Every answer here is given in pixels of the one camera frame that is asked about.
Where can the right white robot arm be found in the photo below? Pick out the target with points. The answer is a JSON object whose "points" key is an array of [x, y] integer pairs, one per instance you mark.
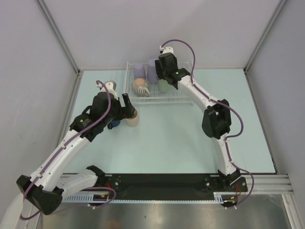
{"points": [[216, 114]]}

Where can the tall lilac plastic cup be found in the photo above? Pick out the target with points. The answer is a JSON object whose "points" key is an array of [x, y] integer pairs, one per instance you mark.
{"points": [[151, 72]]}

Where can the dark blue ceramic mug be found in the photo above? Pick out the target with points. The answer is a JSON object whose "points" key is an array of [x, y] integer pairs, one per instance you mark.
{"points": [[113, 124]]}

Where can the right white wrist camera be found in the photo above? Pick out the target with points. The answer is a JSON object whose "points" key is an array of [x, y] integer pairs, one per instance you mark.
{"points": [[167, 49]]}

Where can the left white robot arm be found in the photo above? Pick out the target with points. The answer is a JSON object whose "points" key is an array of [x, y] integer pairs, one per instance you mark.
{"points": [[43, 187]]}

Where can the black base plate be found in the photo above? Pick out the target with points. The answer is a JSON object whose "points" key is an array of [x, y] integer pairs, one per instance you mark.
{"points": [[168, 187]]}

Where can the green plastic cup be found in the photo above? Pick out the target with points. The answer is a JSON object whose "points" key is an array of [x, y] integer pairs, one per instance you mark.
{"points": [[163, 86]]}

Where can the striped ceramic mug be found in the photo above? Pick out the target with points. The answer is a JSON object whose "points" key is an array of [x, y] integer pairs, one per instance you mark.
{"points": [[140, 86]]}

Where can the white wire dish rack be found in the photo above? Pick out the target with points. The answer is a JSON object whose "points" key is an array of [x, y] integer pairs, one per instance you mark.
{"points": [[171, 97]]}

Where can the left lilac plastic cup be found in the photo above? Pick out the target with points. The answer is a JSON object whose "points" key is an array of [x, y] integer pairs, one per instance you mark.
{"points": [[139, 71]]}

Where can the beige plastic cup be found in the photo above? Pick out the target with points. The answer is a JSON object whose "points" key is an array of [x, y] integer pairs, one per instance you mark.
{"points": [[134, 120]]}

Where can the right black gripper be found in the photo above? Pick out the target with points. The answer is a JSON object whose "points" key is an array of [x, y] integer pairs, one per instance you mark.
{"points": [[159, 69]]}

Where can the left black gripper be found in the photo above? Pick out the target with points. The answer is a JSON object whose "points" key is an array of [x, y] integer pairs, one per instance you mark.
{"points": [[125, 112]]}

